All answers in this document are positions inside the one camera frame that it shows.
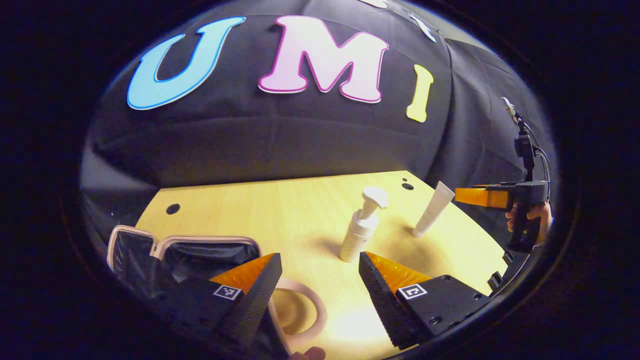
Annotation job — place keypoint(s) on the pink suitcase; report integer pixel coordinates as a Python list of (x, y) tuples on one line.
[(200, 260)]

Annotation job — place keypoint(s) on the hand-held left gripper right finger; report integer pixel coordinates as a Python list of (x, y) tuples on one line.
[(382, 305)]

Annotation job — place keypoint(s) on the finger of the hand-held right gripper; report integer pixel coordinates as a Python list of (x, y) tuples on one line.
[(502, 189)]

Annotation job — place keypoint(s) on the white squeeze tube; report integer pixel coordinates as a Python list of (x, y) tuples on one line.
[(432, 210)]

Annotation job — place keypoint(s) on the white pump bottle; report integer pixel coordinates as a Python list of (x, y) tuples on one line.
[(357, 235)]

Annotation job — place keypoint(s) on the black backdrop cloth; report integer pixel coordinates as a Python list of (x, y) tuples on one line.
[(300, 135)]

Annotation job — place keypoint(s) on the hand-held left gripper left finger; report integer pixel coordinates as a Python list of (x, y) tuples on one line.
[(255, 305)]

